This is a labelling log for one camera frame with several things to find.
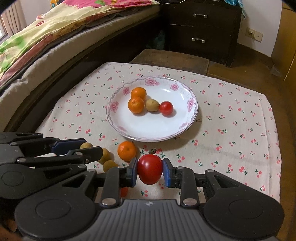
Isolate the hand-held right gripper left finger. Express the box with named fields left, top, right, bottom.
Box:
left=61, top=159, right=139, bottom=207

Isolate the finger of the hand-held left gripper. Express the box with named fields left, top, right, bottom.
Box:
left=0, top=132, right=88, bottom=163
left=17, top=146, right=103, bottom=184

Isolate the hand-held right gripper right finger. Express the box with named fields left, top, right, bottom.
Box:
left=162, top=158, right=240, bottom=207

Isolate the small orange mandarin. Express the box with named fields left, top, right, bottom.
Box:
left=128, top=97, right=145, bottom=114
left=117, top=141, right=137, bottom=162
left=131, top=87, right=147, bottom=100

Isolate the white floral rim plate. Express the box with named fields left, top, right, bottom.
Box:
left=106, top=77, right=199, bottom=142

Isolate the cherry print tablecloth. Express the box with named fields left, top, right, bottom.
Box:
left=35, top=61, right=282, bottom=204

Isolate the beige mattress pad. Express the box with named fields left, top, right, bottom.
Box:
left=0, top=7, right=161, bottom=109

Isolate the dark wooden bench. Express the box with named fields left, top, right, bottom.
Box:
left=129, top=49, right=210, bottom=76

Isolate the dark wooden bed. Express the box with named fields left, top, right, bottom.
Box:
left=0, top=0, right=162, bottom=139

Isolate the colourful patchwork quilt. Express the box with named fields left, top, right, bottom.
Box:
left=0, top=0, right=160, bottom=79

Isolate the dark green cloth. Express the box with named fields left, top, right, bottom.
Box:
left=153, top=30, right=166, bottom=50

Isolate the pink curtain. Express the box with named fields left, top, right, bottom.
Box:
left=0, top=9, right=23, bottom=40

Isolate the clear plastic wrapper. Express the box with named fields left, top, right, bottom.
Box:
left=269, top=64, right=284, bottom=77

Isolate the dark wooden nightstand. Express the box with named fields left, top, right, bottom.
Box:
left=161, top=0, right=242, bottom=67

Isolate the light wooden wardrobe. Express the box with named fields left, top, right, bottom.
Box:
left=273, top=2, right=296, bottom=81

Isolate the blue tissue pack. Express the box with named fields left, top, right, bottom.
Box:
left=223, top=0, right=246, bottom=17

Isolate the beige wall outlet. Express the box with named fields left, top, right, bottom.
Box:
left=245, top=27, right=263, bottom=42

